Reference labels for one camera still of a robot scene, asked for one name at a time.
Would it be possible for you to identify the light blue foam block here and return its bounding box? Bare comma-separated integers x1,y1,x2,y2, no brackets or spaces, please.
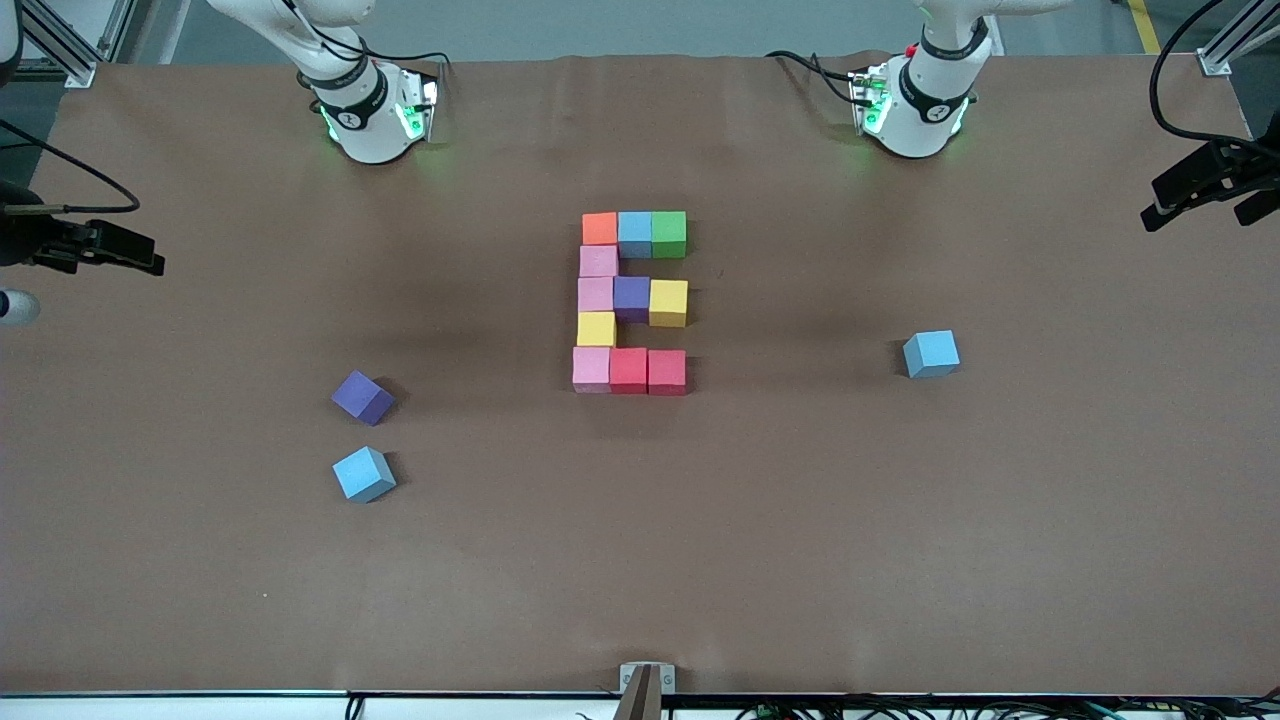
902,330,962,380
332,446,398,504

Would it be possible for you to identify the yellow floor tape strip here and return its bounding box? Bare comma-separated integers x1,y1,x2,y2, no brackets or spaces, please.
1128,0,1167,56

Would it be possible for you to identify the black base cable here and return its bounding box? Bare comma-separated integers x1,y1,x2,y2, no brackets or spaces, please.
765,48,863,91
280,0,458,69

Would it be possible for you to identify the purple foam block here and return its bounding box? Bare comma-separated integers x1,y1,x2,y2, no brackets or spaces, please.
613,276,652,324
331,370,396,427

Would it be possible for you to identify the black right base cable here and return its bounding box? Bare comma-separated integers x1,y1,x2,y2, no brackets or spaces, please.
280,0,458,69

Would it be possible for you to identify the brown table cover sheet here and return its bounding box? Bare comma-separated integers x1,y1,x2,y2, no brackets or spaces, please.
0,50,1280,698

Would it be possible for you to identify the red foam block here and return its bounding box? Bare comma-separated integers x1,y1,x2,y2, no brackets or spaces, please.
647,349,689,397
609,347,650,395

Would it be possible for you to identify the white table edge rail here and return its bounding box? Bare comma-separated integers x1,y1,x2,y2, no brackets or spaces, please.
0,692,1280,720

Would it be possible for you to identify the black left base cable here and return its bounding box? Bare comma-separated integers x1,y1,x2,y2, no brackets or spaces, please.
765,48,863,91

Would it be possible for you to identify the grey metal edge bracket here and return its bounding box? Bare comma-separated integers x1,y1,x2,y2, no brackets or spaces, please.
619,662,677,695

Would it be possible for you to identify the green foam block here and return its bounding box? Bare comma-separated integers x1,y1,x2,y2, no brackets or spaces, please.
651,210,689,260

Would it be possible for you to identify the brown post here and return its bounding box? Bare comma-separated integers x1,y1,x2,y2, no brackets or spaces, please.
613,667,664,720

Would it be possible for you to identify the aluminium frame profile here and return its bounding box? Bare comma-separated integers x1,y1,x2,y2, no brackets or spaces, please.
1198,0,1280,77
20,0,133,89

